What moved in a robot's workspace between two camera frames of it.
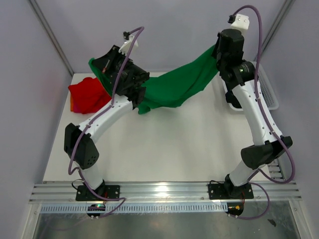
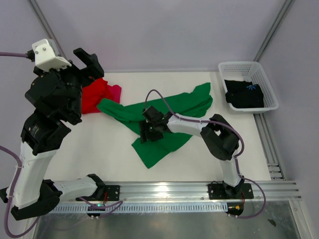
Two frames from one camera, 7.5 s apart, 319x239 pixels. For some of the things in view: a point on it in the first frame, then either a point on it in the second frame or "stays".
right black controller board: (235, 208) stays
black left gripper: (104, 63) -> (91, 61)
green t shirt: (175, 85) -> (189, 104)
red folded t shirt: (89, 95) stays
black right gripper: (214, 54) -> (143, 126)
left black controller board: (95, 207) stays
